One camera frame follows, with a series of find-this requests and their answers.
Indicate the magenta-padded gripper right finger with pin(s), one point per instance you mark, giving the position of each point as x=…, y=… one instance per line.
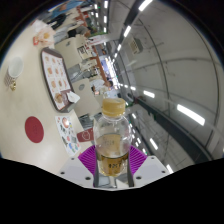
x=150, y=170

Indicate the white patterned mug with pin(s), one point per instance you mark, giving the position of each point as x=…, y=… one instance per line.
x=15, y=68

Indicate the black backpack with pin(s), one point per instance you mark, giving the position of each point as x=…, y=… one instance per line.
x=57, y=20

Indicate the ceiling strip lights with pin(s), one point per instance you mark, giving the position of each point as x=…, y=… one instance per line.
x=190, y=114

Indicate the paper wrapper with fried food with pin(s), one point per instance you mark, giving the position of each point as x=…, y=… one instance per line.
x=43, y=33

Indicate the beige chair with round hole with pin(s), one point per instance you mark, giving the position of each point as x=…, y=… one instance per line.
x=70, y=46
x=86, y=96

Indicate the flat round red coaster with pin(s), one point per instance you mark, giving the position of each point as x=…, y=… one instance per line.
x=34, y=129

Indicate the brown food tray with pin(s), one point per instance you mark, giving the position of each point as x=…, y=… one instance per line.
x=53, y=76

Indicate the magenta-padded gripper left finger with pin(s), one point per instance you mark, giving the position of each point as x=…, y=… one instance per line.
x=78, y=171

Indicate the colourful printed paper flyer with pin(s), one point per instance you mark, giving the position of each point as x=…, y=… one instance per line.
x=68, y=136

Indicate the ceiling air conditioner unit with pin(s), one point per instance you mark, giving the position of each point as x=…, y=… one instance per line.
x=135, y=46

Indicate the crumpled white napkin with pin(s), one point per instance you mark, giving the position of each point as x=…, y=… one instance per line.
x=72, y=97

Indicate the clear bottle with yellow cap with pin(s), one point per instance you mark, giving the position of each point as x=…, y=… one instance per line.
x=112, y=140

